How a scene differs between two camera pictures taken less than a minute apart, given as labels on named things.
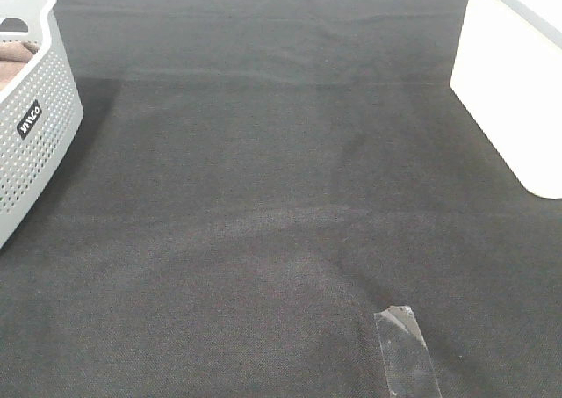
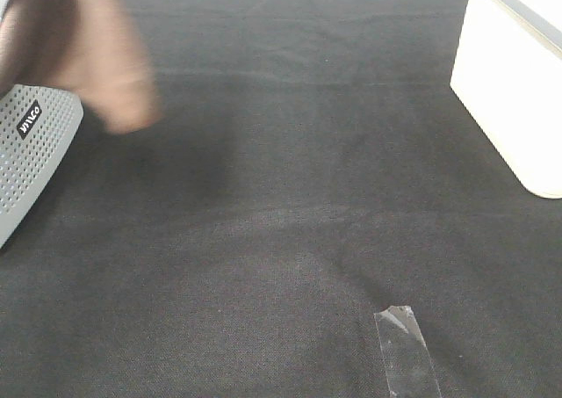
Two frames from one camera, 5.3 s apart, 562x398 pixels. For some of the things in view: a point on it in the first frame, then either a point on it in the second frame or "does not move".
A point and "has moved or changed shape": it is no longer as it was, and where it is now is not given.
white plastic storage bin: x=507 y=71 does not move
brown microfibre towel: x=13 y=57 has moved or changed shape
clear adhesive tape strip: x=407 y=363 does not move
